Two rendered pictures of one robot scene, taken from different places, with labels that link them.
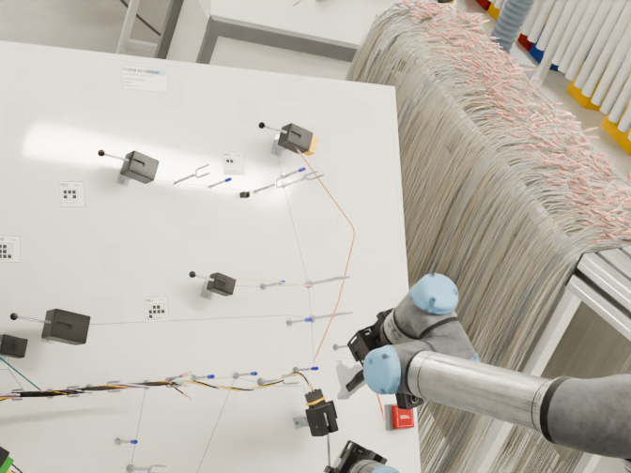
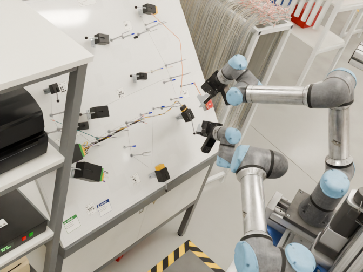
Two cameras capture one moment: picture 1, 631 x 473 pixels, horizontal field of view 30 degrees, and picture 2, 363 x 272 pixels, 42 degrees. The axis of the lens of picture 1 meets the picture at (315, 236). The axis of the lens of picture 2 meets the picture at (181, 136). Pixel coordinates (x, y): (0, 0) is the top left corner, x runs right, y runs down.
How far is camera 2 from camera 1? 0.63 m
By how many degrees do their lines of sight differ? 21
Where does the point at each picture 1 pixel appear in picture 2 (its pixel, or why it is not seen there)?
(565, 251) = (247, 25)
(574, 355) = not seen: hidden behind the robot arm
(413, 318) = (233, 73)
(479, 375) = (276, 90)
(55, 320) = (96, 111)
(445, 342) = (249, 79)
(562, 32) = not seen: outside the picture
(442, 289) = (241, 60)
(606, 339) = (256, 52)
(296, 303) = (163, 74)
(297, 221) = (155, 41)
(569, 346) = not seen: hidden behind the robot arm
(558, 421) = (315, 101)
